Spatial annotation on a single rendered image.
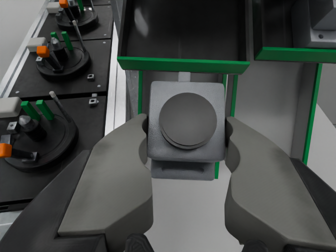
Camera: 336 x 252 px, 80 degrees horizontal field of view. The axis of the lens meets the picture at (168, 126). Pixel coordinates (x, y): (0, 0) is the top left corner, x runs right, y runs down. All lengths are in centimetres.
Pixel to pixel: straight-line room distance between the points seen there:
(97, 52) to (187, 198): 49
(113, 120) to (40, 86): 23
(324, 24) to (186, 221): 40
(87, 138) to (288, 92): 40
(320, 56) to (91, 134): 40
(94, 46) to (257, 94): 51
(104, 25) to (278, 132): 64
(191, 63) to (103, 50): 50
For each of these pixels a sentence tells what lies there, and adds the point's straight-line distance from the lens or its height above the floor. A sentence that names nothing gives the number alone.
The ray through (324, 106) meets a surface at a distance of 161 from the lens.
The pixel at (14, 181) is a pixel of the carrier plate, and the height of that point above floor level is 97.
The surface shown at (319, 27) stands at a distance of 26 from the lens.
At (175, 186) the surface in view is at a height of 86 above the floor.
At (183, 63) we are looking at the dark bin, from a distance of 21.
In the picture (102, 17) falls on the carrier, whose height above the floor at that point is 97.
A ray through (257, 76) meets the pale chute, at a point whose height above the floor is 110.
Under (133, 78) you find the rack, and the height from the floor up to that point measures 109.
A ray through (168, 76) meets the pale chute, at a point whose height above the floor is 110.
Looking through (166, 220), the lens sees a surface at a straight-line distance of 48.
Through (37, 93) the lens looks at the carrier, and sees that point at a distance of 60.
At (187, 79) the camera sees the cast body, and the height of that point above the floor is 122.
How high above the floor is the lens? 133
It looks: 54 degrees down
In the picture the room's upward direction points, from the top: straight up
